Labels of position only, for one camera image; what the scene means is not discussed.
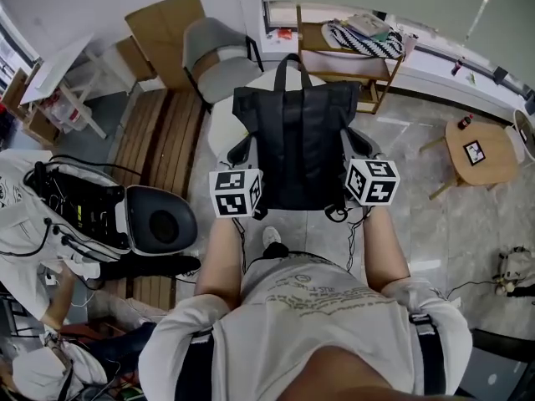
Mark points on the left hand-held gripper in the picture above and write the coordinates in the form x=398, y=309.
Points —
x=234, y=192

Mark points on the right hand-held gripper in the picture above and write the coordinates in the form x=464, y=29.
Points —
x=374, y=182

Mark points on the black backpack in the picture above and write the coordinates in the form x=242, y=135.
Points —
x=301, y=140

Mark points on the grey chair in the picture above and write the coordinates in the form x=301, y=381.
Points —
x=219, y=63

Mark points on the person's left forearm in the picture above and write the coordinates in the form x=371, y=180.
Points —
x=221, y=257

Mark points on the person's right forearm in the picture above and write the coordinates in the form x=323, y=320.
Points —
x=384, y=249

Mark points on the white round table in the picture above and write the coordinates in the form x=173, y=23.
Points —
x=223, y=123

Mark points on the wooden shelf rack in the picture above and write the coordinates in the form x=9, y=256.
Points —
x=355, y=65

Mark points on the person's white shoe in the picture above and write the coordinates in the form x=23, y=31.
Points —
x=271, y=235

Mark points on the wooden slatted panel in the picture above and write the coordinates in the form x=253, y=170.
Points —
x=159, y=140

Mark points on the black white patterned cloth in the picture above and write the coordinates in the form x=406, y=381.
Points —
x=368, y=46

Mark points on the white window sill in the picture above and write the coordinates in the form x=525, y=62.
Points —
x=439, y=73

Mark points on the dark soda bottle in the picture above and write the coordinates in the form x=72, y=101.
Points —
x=465, y=122

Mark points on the black white printed card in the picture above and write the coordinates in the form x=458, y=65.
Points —
x=474, y=153

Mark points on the flat grey box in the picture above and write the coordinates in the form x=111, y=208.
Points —
x=368, y=24

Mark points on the small bottle on sill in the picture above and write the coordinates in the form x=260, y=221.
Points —
x=457, y=66

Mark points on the small round wooden table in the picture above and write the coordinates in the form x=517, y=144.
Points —
x=485, y=157

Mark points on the small cardboard box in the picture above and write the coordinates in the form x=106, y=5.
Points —
x=134, y=59

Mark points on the large cardboard sheet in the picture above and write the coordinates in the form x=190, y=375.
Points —
x=167, y=27

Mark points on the pale woven chair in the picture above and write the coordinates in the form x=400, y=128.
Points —
x=522, y=134

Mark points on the person's white printed shirt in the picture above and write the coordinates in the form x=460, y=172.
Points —
x=301, y=316

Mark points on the white container with red label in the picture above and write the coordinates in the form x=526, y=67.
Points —
x=67, y=113

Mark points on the narrow roller blind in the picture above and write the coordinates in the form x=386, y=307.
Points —
x=514, y=23

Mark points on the beige bag on floor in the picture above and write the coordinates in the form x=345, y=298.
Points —
x=514, y=270

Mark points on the white trestle table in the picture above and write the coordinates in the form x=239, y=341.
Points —
x=58, y=65

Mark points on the stack of cardboard boxes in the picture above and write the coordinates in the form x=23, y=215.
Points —
x=37, y=125

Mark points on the glass window with frame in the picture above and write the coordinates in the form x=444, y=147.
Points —
x=12, y=52

